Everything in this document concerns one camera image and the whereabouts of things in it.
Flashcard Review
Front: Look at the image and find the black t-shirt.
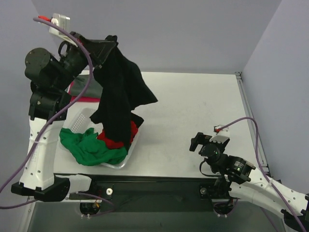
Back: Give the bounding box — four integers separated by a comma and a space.
90, 46, 158, 149

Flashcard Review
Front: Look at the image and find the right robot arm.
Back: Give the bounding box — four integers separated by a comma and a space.
189, 129, 309, 232

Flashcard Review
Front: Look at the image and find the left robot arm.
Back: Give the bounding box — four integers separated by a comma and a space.
11, 32, 118, 202

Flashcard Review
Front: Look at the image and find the folded grey t-shirt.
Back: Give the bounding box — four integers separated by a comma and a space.
69, 75, 103, 98

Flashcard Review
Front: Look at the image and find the folded magenta t-shirt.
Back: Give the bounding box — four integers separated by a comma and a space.
69, 87, 100, 102

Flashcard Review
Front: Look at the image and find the red t-shirt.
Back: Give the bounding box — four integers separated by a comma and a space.
97, 121, 139, 149

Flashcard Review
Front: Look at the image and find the green t-shirt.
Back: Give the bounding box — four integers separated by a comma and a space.
59, 128, 128, 166

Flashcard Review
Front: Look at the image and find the black cable at right wrist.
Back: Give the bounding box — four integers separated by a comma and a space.
199, 160, 219, 178

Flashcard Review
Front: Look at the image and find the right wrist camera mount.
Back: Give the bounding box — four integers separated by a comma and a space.
210, 125, 230, 144

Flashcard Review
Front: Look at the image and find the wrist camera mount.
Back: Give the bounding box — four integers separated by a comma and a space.
210, 125, 230, 144
38, 13, 70, 41

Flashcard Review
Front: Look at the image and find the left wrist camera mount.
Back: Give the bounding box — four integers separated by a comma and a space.
38, 13, 70, 41

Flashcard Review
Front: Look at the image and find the aluminium frame rail right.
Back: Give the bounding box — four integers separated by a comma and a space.
234, 71, 269, 170

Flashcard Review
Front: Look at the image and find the aluminium frame rail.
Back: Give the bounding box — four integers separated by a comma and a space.
234, 71, 269, 170
18, 199, 36, 232

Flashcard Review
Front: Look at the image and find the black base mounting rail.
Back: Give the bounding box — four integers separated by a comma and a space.
67, 175, 238, 215

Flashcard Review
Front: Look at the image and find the aluminium frame rail front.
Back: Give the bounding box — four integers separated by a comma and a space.
18, 199, 36, 232

